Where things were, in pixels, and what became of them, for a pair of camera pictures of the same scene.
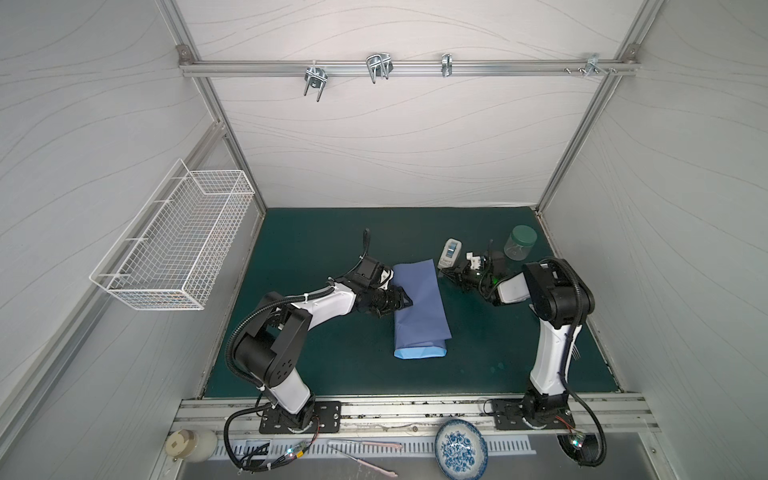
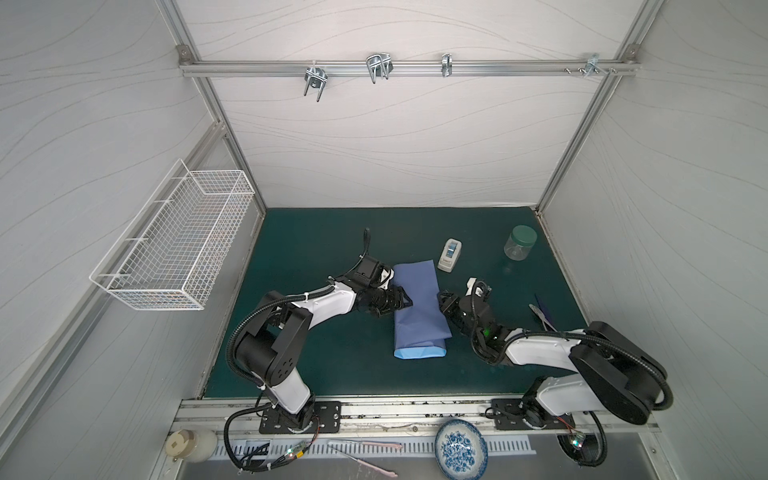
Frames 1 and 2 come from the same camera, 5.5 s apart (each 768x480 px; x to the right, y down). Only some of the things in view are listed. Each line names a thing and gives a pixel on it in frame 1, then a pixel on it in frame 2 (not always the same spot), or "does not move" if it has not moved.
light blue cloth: [421, 330] does not move
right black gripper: [460, 273] to [453, 306]
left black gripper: [395, 301] does not move
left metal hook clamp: [316, 77] does not move
